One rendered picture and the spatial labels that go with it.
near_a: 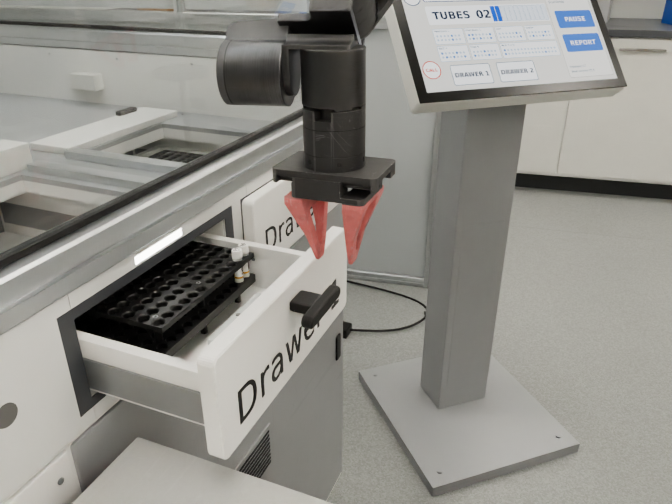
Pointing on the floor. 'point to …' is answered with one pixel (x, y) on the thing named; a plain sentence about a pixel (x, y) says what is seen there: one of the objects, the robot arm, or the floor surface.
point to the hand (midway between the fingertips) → (336, 251)
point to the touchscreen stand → (467, 324)
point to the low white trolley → (181, 481)
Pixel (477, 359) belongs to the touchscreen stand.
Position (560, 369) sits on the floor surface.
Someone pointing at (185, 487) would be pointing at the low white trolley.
